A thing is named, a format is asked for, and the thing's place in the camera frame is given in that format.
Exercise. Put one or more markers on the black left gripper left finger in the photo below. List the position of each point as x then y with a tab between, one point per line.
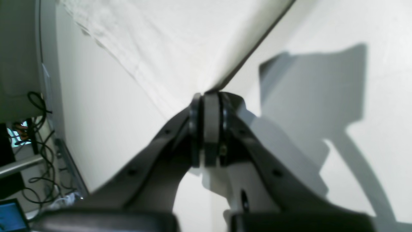
194	129

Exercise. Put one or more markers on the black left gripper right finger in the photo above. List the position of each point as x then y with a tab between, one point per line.
215	129

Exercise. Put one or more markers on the beige T-shirt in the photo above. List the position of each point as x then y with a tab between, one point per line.
175	48

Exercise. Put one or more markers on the blue laptop screen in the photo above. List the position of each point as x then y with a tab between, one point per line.
12	217

